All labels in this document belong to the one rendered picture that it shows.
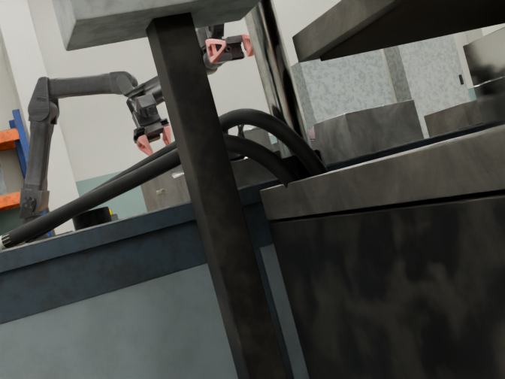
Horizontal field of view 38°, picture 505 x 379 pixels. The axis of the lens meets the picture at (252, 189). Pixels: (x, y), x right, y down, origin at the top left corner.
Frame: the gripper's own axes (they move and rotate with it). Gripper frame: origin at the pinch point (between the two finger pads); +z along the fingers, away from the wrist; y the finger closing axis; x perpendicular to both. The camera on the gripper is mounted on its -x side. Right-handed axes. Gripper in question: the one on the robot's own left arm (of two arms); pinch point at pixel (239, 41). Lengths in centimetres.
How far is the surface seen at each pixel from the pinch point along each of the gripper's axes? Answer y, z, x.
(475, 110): 50, 30, 35
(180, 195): -39, 26, 38
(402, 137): 21, 32, 38
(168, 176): -39, 20, 33
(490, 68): 8, 78, 29
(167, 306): -55, 44, 58
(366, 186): -42, 98, 43
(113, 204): 114, -529, 27
